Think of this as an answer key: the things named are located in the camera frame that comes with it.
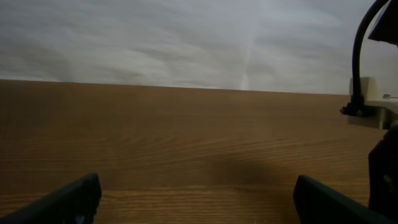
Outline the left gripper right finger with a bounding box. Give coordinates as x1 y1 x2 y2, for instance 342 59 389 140
293 174 394 224

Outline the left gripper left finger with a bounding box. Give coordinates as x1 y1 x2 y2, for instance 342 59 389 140
0 173 103 224

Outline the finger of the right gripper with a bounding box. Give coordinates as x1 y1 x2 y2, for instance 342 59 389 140
368 126 398 220

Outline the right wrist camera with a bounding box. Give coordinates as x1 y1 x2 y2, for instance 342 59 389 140
347 77 398 130

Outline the black cable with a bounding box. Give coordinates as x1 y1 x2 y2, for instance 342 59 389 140
340 0 389 118

